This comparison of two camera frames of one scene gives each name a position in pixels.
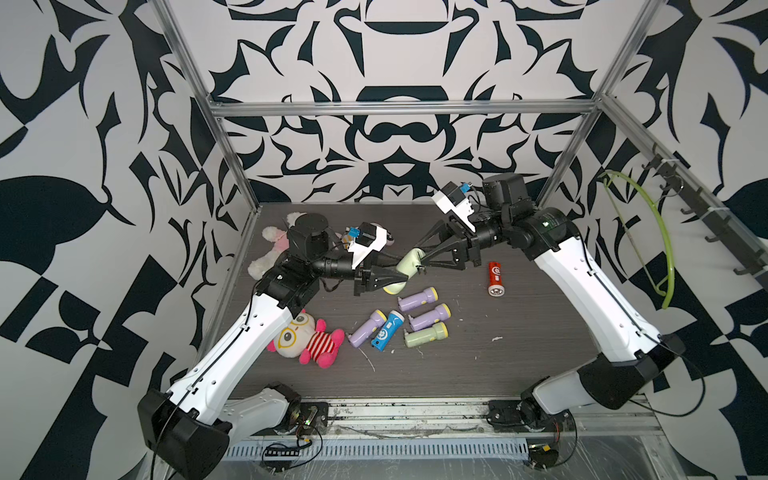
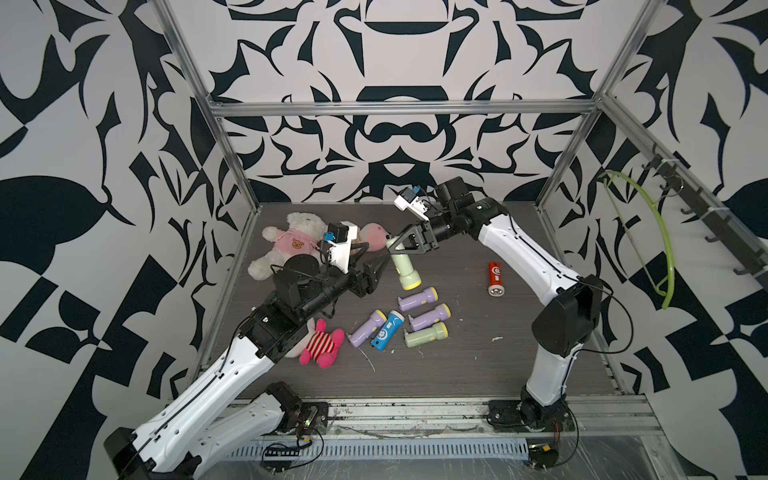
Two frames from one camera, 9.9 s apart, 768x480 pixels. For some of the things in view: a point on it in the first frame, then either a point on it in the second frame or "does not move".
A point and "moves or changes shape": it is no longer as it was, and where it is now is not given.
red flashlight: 496,288 does not move
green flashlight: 408,265 moves or changes shape
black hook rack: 725,229 does not move
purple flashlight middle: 423,320 does not move
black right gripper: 469,247 to 418,236
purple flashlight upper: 429,295 does not move
